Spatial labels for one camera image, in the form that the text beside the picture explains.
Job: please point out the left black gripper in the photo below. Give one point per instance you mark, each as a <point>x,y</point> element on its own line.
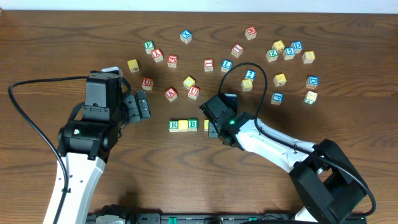
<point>142,106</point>

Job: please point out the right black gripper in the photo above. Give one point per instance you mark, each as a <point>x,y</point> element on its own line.
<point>212,130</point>

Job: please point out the green B block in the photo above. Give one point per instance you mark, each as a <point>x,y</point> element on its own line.
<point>193,125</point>

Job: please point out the green R block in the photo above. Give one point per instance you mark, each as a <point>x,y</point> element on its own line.
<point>173,126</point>

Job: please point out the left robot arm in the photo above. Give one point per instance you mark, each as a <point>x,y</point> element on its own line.
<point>84,143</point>

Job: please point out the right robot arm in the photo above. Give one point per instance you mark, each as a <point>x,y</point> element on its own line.
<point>326,181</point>

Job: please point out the red U block left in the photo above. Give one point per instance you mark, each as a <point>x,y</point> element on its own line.
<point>147,83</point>

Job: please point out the red u block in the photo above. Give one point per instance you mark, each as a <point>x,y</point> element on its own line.
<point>147,83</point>
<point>193,92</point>

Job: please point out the red A block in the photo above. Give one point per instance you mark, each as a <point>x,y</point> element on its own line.
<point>171,94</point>

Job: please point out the yellow block below 2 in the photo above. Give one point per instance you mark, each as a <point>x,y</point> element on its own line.
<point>246,85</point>

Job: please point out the red U block centre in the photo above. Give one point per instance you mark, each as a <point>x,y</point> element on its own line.
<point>193,92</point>

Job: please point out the red X block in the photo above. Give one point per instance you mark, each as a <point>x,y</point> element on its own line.
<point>157,55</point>

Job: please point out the red E block left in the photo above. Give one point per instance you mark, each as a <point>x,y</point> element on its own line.
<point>172,61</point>

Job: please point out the red e block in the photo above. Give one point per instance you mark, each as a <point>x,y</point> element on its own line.
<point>172,61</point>
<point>250,33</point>

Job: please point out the blue 2 block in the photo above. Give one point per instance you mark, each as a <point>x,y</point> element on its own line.
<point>250,75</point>

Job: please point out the blue block lower right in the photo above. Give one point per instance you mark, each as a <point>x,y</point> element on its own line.
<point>277,98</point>

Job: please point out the blue L block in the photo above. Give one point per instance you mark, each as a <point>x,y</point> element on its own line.
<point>226,65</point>

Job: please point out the green F block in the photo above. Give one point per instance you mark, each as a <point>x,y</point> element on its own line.
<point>149,46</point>

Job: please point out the red I block centre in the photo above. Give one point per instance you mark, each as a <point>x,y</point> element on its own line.
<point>208,65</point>

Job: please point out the red i block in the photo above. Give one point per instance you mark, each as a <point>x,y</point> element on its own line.
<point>237,50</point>
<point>208,65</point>

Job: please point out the red I block upper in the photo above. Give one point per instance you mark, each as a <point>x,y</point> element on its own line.
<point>237,50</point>

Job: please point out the blue X block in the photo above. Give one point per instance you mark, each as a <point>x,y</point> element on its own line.
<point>186,36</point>

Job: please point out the white green Z block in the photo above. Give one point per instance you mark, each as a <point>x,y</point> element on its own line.
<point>310,97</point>

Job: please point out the red E block top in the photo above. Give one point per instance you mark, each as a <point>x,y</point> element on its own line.
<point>250,33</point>

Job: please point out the blue 5 block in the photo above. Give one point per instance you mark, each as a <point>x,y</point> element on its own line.
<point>288,53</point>

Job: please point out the blue D block right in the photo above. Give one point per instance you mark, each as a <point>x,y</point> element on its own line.
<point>312,82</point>

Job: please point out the blue d block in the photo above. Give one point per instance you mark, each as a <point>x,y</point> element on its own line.
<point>297,46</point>
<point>312,82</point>

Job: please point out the blue D block upper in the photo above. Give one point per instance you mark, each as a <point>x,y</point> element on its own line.
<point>297,46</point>

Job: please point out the yellow 8 block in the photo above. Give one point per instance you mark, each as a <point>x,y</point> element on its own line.
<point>308,57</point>

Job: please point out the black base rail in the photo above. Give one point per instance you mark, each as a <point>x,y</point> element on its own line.
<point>155,218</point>

